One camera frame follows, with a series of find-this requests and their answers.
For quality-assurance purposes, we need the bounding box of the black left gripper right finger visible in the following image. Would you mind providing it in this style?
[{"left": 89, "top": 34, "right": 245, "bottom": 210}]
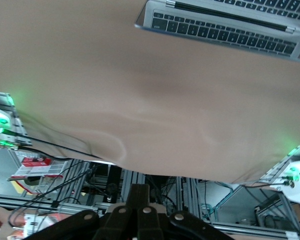
[{"left": 137, "top": 183, "right": 231, "bottom": 240}]

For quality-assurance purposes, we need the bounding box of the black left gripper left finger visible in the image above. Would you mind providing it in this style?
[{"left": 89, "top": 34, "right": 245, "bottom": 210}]
[{"left": 27, "top": 183, "right": 141, "bottom": 240}]

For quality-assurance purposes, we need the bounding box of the grey laptop with black keyboard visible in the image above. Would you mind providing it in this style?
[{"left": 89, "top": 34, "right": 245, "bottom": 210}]
[{"left": 133, "top": 0, "right": 300, "bottom": 64}]

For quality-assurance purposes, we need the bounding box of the white red small box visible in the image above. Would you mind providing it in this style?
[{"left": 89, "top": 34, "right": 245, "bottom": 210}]
[{"left": 21, "top": 212, "right": 60, "bottom": 239}]

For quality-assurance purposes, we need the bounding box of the white labelled carton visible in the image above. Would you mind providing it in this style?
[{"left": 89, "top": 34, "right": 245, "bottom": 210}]
[{"left": 6, "top": 159, "right": 71, "bottom": 181}]

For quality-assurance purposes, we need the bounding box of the red white cardboard box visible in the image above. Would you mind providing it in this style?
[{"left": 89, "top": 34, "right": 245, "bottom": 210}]
[{"left": 20, "top": 155, "right": 52, "bottom": 168}]

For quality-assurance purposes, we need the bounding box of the brown table cover cloth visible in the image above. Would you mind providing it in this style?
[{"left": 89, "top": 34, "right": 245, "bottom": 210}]
[{"left": 0, "top": 0, "right": 300, "bottom": 187}]

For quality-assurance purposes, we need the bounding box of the black upright post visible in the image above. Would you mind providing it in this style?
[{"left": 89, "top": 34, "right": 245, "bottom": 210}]
[{"left": 106, "top": 164, "right": 124, "bottom": 204}]

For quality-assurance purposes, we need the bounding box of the teal cable bundle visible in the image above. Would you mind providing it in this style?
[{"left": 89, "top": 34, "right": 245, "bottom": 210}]
[{"left": 201, "top": 183, "right": 242, "bottom": 222}]

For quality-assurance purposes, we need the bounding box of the black hanging cable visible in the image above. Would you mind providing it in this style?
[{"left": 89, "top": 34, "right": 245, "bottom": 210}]
[{"left": 6, "top": 159, "right": 96, "bottom": 227}]

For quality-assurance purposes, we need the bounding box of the aluminium extrusion frame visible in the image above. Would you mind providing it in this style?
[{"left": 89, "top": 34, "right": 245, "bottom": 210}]
[{"left": 0, "top": 147, "right": 300, "bottom": 240}]

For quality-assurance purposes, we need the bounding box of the black cable on cloth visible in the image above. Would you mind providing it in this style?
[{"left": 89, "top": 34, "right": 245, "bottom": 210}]
[{"left": 13, "top": 134, "right": 104, "bottom": 161}]

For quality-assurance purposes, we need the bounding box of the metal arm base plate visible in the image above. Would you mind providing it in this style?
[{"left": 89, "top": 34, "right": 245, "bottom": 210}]
[
  {"left": 0, "top": 90, "right": 34, "bottom": 149},
  {"left": 258, "top": 144, "right": 300, "bottom": 187}
]

